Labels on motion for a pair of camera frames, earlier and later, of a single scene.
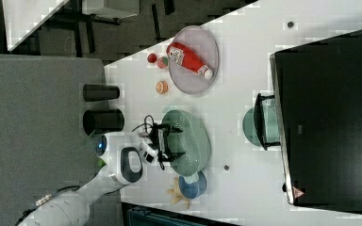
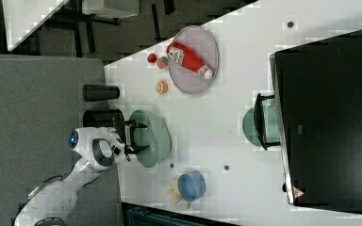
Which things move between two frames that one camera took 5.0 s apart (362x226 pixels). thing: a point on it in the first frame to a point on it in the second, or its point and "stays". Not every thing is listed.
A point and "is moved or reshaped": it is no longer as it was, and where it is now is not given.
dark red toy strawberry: (152, 57) stays
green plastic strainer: (194, 141) is moved or reshaped
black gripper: (163, 154) to (133, 123)
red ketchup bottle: (186, 57) stays
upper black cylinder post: (93, 92) stays
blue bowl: (194, 189) stays
